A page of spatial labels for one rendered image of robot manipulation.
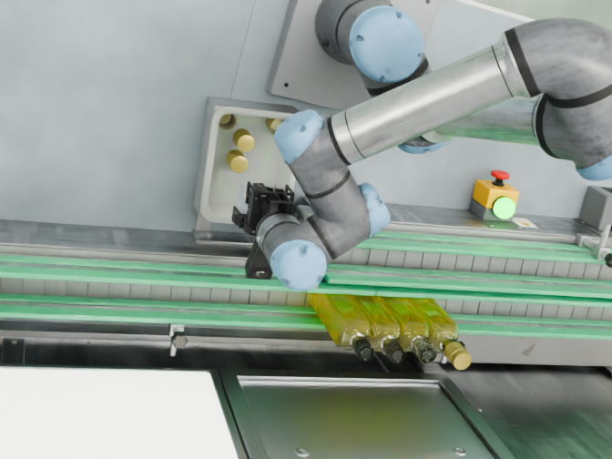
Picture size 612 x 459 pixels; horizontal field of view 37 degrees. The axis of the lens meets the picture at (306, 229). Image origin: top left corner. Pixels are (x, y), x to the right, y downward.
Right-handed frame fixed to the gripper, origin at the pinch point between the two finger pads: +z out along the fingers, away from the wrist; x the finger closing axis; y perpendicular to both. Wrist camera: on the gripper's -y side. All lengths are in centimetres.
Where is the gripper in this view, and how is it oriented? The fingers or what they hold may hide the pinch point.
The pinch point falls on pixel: (250, 206)
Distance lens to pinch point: 165.1
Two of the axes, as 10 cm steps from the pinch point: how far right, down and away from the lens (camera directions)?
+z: -2.6, -3.5, 9.0
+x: -9.5, -0.6, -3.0
